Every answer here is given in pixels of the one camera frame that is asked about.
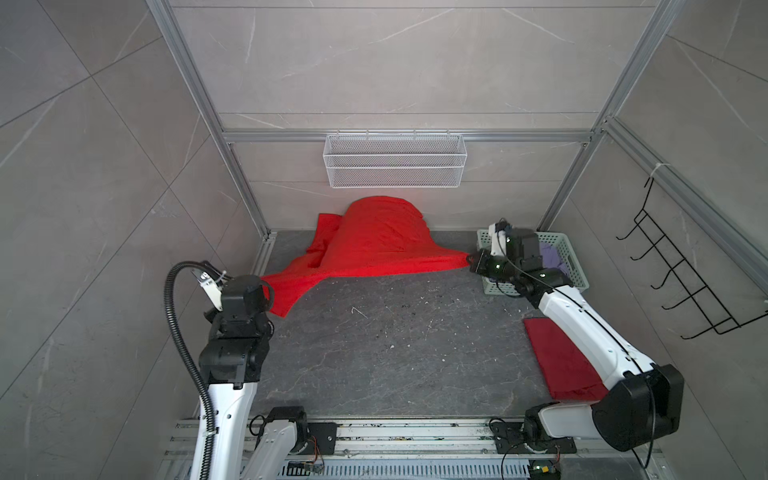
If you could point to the folded dark red t-shirt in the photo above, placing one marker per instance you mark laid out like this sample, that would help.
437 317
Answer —
568 374

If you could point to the white wire mesh shelf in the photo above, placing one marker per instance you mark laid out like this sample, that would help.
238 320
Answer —
366 161

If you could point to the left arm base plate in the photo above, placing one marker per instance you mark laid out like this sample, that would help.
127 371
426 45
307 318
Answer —
319 438

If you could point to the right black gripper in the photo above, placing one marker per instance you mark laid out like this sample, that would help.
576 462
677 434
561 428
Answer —
480 268

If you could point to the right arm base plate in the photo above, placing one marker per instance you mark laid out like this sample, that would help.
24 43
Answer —
526 438

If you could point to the bright red t-shirt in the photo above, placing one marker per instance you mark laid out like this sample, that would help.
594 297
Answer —
376 236

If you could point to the black wire hook rack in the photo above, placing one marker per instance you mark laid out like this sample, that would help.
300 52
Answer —
696 290

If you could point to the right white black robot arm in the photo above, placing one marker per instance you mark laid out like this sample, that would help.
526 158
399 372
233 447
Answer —
644 399

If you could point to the purple t-shirt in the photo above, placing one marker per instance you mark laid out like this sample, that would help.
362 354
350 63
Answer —
551 259

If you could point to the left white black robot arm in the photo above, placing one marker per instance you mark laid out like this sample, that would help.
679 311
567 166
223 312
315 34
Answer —
230 368

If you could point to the light green plastic basket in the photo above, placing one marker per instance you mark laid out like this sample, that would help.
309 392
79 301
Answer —
565 249

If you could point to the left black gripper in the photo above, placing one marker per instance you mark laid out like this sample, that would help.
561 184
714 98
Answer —
214 327

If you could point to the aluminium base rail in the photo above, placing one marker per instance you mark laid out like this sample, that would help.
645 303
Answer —
460 448

